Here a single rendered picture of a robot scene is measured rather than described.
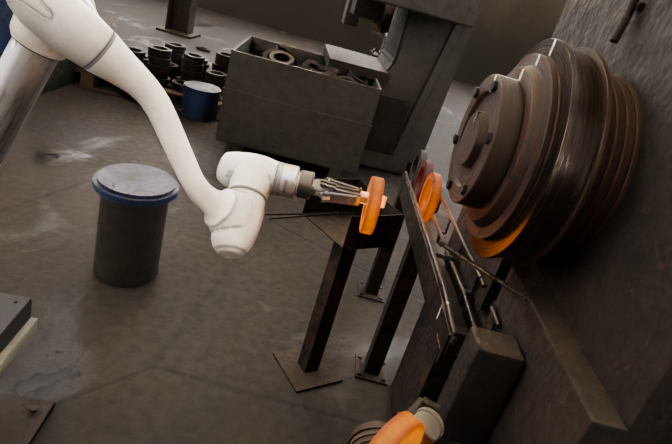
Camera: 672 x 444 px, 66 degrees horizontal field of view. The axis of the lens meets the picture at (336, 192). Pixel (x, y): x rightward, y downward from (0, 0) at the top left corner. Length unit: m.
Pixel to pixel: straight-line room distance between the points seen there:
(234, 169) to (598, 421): 0.94
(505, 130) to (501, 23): 10.42
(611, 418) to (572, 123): 0.46
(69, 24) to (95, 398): 1.15
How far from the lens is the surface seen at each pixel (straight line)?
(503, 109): 1.02
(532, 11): 11.54
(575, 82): 0.99
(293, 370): 2.02
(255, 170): 1.32
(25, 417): 1.80
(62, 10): 1.15
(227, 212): 1.23
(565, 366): 0.98
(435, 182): 1.87
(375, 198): 1.30
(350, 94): 3.50
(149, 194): 2.06
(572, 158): 0.96
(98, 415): 1.81
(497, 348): 1.06
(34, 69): 1.35
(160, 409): 1.83
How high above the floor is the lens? 1.35
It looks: 22 degrees down
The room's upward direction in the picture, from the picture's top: 16 degrees clockwise
